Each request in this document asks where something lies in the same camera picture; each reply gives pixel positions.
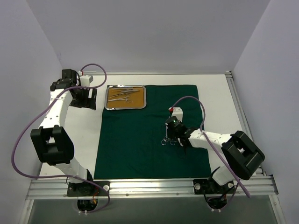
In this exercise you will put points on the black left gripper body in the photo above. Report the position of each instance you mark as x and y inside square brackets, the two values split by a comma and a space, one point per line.
[85, 99]

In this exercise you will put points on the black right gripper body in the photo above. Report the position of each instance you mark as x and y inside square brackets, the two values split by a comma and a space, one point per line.
[170, 134]

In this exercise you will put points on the steel surgical scissors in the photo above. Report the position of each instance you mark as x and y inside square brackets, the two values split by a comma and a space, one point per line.
[166, 139]

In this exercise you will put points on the steel tray with brown liner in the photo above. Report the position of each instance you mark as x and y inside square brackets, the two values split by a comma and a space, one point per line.
[138, 99]

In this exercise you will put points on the dark green surgical cloth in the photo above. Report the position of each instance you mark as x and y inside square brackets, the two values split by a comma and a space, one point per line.
[130, 140]

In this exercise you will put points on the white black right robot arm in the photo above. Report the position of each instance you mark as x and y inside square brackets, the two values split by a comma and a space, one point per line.
[241, 157]

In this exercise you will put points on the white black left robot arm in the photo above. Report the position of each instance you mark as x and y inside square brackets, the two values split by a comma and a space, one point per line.
[52, 143]

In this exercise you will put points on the steel hemostat forceps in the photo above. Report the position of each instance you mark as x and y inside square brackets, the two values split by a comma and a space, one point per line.
[120, 98]

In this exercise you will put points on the steel tweezers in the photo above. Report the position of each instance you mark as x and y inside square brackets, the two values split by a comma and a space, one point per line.
[126, 89]

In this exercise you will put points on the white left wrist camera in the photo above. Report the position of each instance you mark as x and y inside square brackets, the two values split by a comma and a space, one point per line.
[85, 80]

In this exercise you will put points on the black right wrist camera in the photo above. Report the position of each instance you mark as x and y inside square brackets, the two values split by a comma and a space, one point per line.
[177, 112]

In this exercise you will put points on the steel scalpel handle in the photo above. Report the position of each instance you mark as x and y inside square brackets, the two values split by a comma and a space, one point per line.
[125, 92]

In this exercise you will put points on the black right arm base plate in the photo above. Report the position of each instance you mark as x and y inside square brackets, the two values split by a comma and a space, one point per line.
[210, 187]

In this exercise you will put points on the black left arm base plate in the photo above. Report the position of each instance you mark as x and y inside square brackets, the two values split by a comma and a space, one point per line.
[83, 189]

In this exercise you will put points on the aluminium right frame rail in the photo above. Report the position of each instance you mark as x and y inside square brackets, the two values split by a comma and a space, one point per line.
[239, 109]

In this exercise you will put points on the aluminium frame rail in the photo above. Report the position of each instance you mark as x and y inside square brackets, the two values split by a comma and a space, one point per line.
[239, 109]
[143, 188]

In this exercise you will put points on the aluminium front frame rail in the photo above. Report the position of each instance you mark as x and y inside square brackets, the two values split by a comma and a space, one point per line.
[143, 188]

